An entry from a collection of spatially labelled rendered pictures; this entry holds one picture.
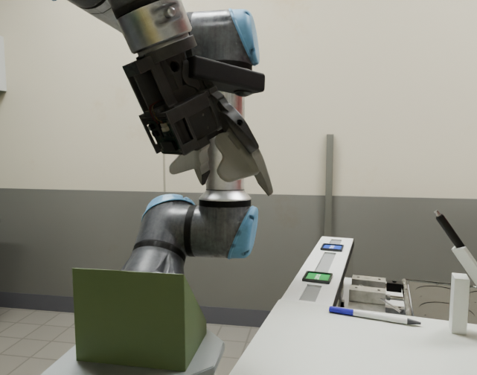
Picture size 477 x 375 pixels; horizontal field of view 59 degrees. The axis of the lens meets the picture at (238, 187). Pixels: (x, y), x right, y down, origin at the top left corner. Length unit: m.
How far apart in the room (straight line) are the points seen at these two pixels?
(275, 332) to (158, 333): 0.27
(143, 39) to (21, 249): 3.09
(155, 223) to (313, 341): 0.44
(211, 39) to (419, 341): 0.67
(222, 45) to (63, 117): 2.38
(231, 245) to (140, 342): 0.26
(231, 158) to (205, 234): 0.43
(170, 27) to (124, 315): 0.56
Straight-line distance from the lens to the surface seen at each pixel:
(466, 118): 2.84
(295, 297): 0.81
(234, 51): 0.91
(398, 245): 2.82
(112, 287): 0.85
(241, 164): 0.49
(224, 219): 0.88
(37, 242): 3.40
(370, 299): 1.03
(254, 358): 0.60
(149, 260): 0.87
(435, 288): 1.13
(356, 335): 0.68
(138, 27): 0.48
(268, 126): 2.71
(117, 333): 0.88
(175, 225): 0.92
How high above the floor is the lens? 1.25
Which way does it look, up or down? 6 degrees down
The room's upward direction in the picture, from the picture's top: straight up
